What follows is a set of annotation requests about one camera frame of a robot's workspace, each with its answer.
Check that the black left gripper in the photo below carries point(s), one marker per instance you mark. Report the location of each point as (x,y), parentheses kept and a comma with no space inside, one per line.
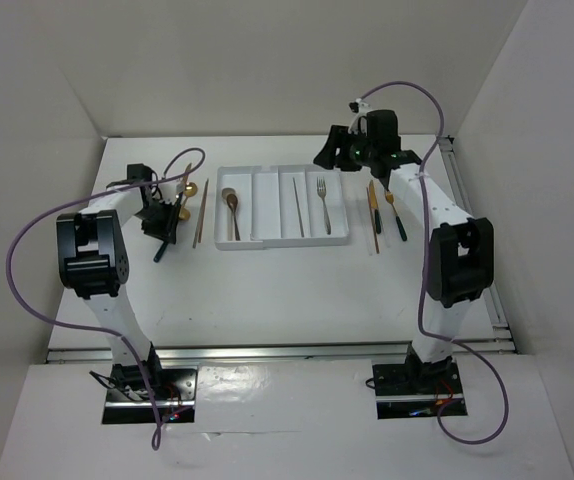
(167,229)

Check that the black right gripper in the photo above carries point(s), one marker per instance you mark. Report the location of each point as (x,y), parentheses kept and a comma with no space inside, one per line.
(339,137)

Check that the gold spoon green handle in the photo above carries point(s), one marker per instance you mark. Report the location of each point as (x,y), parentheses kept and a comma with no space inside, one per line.
(183,216)
(190,190)

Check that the silver fork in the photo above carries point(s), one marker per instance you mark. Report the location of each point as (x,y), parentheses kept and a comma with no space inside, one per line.
(322,192)

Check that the gold fork green handle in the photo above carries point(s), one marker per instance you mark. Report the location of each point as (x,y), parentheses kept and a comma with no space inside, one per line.
(401,229)

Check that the metal chopstick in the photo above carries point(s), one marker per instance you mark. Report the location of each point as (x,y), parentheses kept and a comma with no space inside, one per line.
(298,208)

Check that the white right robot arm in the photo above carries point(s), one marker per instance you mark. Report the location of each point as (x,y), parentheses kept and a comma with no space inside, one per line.
(458,260)

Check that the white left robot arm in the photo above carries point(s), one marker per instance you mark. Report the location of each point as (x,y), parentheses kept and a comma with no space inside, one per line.
(93,261)

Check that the brown chopstick pair left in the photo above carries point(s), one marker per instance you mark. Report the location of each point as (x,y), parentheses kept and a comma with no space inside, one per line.
(201,215)

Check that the brown chopstick right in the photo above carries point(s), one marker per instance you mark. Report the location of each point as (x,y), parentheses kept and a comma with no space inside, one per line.
(372,219)

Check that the white cutlery tray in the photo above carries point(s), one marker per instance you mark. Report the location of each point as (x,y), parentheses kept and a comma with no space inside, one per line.
(266,214)

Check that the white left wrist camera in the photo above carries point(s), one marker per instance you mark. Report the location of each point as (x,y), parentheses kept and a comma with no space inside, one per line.
(174,190)

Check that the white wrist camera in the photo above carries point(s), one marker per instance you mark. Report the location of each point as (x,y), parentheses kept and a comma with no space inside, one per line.
(360,109)
(174,190)

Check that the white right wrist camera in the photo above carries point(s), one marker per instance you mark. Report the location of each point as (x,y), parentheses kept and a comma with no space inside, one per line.
(360,109)

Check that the gold knife green handle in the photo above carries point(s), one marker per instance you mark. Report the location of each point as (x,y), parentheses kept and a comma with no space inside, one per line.
(375,208)
(187,171)

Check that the gold knife left green handle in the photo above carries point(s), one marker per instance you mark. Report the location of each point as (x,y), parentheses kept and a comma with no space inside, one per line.
(187,171)

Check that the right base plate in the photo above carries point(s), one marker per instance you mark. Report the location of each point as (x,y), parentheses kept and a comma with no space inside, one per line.
(397,398)

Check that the aluminium rail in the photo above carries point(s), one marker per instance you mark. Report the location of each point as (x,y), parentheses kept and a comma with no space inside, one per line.
(222,354)

